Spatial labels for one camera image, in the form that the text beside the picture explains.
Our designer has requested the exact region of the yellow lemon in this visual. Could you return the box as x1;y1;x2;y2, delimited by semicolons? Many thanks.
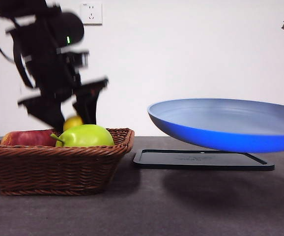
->
62;116;84;132

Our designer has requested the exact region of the blue round plate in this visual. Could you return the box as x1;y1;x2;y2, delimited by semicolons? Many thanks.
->
146;98;284;153

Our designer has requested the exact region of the brown wicker basket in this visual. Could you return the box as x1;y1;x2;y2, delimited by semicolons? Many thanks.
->
0;127;135;197

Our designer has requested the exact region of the green apple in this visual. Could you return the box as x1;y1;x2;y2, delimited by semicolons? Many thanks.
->
50;124;115;148

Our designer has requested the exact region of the red apple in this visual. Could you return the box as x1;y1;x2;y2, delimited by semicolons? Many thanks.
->
0;130;58;148

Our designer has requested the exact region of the black flat tray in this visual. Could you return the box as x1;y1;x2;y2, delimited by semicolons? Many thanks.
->
132;148;276;172

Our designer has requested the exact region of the white wall socket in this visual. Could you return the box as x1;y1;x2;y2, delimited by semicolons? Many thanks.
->
80;2;103;26

